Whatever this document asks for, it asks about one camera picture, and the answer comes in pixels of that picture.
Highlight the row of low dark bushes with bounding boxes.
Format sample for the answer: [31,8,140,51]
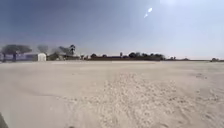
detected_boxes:
[79,51,224,63]

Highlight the low brown building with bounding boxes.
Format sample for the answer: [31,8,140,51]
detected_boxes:
[47,51,81,62]

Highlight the white building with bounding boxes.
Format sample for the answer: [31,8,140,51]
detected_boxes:
[16,52,47,62]

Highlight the palm tree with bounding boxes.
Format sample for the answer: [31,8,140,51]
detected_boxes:
[68,44,77,56]

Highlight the row of trees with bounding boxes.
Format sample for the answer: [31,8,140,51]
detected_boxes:
[0,43,72,62]

